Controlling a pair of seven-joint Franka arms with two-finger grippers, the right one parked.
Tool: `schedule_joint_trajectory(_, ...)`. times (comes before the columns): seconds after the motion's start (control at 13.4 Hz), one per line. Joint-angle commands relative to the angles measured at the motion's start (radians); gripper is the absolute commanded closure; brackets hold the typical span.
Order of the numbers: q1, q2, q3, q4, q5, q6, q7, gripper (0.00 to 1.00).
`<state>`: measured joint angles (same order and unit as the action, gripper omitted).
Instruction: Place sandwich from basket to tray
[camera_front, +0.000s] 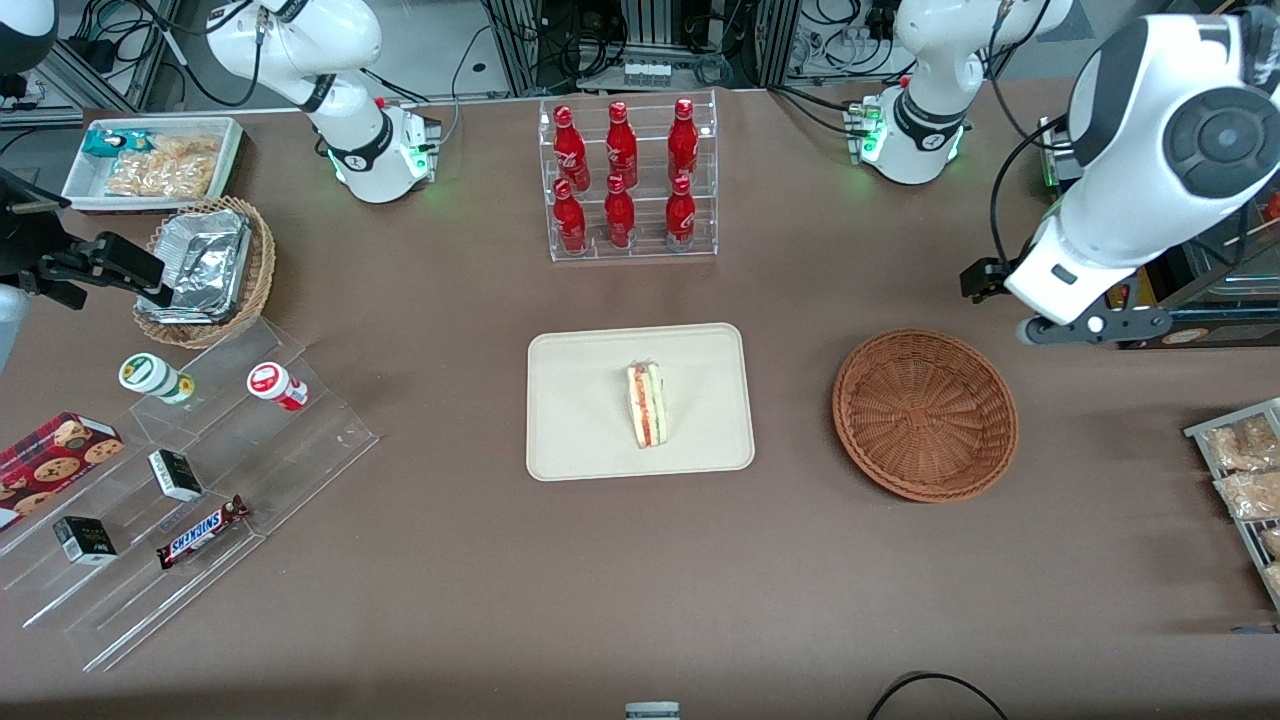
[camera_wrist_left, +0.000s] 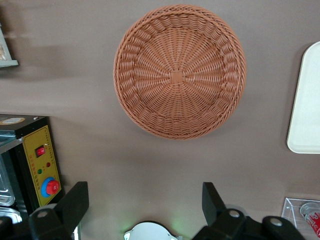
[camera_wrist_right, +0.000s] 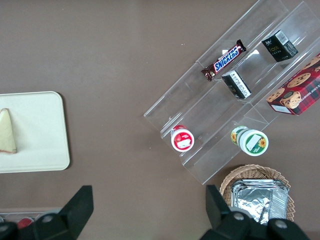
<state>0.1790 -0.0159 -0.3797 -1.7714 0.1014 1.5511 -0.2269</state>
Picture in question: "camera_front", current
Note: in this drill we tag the clear acrylic bottle rack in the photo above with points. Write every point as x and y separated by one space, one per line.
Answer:
650 250

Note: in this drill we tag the green and white cup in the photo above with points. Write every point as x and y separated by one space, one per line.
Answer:
150 375

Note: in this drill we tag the red cookie box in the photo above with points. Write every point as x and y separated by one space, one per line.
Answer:
50 465

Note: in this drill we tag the red and white cup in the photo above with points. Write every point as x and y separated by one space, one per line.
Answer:
275 385

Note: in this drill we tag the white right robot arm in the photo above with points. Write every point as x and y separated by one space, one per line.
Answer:
345 130

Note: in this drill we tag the tan oval wicker basket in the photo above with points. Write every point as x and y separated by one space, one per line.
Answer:
258 270

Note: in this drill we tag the clear acrylic stepped stand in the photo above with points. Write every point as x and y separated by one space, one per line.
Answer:
300 450

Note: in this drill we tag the small grey device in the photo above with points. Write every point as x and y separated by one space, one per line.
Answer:
652 711

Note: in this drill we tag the small black box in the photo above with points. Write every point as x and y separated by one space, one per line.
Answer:
175 475
85 540

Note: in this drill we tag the clear bag of chips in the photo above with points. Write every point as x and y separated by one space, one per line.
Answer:
170 168

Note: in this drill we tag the beige plastic tray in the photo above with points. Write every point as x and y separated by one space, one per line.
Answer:
580 400

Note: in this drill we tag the white power strip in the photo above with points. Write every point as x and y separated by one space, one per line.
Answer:
648 73

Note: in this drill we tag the red cola bottle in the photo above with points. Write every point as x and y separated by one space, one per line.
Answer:
681 218
571 150
569 222
619 217
621 145
683 140

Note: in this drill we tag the aluminium frame rack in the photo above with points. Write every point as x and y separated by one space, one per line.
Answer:
520 45

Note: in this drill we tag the brown round wicker basket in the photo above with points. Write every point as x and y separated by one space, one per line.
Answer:
925 415

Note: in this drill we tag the silver foil tray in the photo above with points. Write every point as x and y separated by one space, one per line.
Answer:
205 262

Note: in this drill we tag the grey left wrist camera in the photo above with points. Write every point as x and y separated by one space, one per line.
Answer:
1100 326

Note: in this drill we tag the triangle sandwich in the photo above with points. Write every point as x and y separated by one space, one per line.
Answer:
647 405

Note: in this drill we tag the clear bag of crackers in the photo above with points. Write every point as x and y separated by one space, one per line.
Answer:
1250 495
1240 443
1272 542
1274 580

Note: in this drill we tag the white rectangular snack bin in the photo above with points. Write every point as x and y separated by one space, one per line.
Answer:
85 185

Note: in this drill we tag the snickers chocolate bar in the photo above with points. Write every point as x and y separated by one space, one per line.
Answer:
200 533

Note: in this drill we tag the teal snack packet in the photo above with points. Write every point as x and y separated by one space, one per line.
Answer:
105 142

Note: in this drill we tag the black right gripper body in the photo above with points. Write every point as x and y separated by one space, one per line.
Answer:
22 243

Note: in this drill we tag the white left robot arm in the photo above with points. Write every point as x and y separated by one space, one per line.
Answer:
1130 180

